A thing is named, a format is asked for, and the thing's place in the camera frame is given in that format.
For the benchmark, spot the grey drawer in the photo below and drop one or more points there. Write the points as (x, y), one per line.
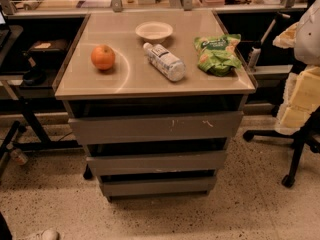
(151, 187)
(156, 163)
(147, 128)

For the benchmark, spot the grey drawer cabinet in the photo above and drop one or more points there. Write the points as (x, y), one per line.
(133, 87)

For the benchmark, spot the grey top drawer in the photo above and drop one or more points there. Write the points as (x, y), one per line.
(147, 128)

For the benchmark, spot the grey bottom drawer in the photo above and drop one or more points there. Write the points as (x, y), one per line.
(151, 187)

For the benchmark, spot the clear plastic water bottle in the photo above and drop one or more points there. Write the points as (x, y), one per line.
(165, 62)

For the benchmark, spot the orange apple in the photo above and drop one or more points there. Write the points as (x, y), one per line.
(103, 57)

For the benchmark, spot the green chip bag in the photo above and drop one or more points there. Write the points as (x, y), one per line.
(216, 55)

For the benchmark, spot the white bowl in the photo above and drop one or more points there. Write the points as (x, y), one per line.
(153, 31)

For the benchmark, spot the white black handheld tool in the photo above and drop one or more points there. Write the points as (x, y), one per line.
(255, 51)

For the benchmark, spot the black box with label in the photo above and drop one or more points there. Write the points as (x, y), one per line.
(49, 48)

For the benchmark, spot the black desk stand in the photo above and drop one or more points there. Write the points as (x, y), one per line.
(28, 108)

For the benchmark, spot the small bottle on floor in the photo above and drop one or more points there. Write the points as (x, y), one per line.
(17, 155)

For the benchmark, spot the black office chair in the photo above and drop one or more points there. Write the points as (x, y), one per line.
(306, 135)

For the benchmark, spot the white shoe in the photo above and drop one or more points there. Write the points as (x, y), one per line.
(48, 234)

